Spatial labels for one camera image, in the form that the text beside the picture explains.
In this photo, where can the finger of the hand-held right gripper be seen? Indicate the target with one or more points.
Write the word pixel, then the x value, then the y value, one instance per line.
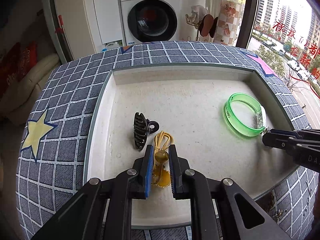
pixel 300 133
pixel 276 141

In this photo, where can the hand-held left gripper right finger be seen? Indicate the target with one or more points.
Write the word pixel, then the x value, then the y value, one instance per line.
pixel 173 172

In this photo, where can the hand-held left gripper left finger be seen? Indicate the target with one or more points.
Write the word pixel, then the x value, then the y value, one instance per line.
pixel 149 171

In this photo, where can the black hair claw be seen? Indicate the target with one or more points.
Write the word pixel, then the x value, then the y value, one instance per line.
pixel 139 130

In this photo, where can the white shallow tray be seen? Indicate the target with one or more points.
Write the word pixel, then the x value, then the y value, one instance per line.
pixel 200 130

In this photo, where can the green translucent bangle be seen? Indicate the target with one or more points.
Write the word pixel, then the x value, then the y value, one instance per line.
pixel 228 115

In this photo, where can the red window stickers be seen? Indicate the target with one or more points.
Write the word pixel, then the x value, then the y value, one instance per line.
pixel 297 37

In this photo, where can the blue checked star tablecloth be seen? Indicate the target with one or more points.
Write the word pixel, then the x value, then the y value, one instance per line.
pixel 75 80

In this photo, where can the checked patterned bag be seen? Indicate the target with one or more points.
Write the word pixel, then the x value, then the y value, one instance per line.
pixel 226 25

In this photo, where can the white detergent jug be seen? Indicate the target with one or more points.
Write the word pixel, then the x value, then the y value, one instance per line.
pixel 111 47

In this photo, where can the brown slippers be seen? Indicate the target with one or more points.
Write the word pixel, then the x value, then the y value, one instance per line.
pixel 207 26

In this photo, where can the cream sofa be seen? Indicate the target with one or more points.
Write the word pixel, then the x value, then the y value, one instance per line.
pixel 30 85

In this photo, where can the white cloth on rack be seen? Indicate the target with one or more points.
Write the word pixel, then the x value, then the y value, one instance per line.
pixel 197 12

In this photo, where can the white washing machine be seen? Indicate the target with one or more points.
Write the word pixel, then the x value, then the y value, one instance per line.
pixel 150 17

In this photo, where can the white cabinet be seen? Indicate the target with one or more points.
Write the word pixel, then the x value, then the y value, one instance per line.
pixel 107 12

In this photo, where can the red cushion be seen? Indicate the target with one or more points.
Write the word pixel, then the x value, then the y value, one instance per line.
pixel 15 65

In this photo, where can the dark window frame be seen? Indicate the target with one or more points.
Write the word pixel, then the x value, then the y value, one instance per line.
pixel 247 12

